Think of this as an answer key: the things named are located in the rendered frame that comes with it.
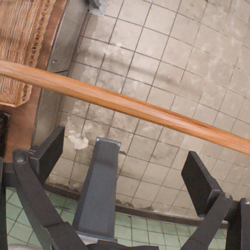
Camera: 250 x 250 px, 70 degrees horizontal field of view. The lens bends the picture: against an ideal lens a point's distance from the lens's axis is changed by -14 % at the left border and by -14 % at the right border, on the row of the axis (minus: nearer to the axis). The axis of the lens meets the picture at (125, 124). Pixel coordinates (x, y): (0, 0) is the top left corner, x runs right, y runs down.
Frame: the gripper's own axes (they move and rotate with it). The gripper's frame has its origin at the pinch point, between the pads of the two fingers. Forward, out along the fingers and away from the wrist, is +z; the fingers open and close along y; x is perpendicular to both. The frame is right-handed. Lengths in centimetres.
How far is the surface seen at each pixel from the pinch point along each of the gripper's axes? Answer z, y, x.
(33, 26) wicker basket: 62, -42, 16
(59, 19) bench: 77, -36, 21
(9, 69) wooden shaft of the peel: 13.9, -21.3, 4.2
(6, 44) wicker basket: 75, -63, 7
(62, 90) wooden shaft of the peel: 14.1, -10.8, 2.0
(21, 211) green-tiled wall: 89, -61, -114
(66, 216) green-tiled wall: 101, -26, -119
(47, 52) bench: 76, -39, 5
